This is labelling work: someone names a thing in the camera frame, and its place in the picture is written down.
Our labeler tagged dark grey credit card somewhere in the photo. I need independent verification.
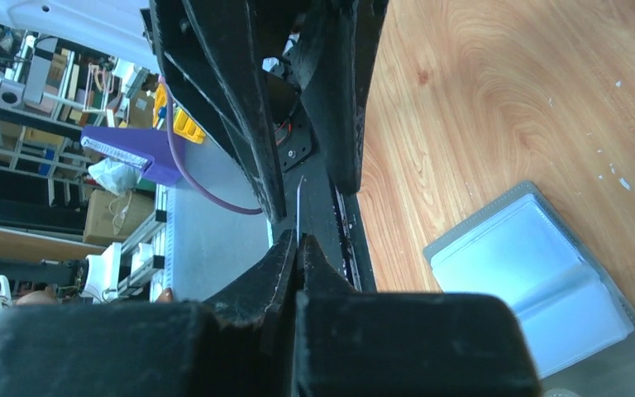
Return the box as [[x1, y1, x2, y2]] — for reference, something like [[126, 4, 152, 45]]
[[295, 175, 305, 243]]

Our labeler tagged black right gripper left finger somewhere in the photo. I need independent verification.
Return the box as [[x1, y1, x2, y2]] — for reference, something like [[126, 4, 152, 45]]
[[0, 230, 297, 396]]

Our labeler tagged cardboard box background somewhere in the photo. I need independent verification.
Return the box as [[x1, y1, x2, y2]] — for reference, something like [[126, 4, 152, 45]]
[[83, 190, 155, 246]]

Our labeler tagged yellow background bin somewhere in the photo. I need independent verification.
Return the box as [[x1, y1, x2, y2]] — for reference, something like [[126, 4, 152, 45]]
[[152, 81, 206, 144]]

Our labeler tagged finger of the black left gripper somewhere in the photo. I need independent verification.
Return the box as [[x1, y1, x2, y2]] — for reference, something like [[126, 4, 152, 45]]
[[150, 1, 286, 222], [295, 1, 389, 194]]

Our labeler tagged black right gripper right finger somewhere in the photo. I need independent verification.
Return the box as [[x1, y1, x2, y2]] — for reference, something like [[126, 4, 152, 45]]
[[295, 235, 542, 396]]

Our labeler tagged grey card holder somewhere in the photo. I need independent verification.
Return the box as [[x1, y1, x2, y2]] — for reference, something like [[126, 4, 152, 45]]
[[423, 180, 635, 396]]

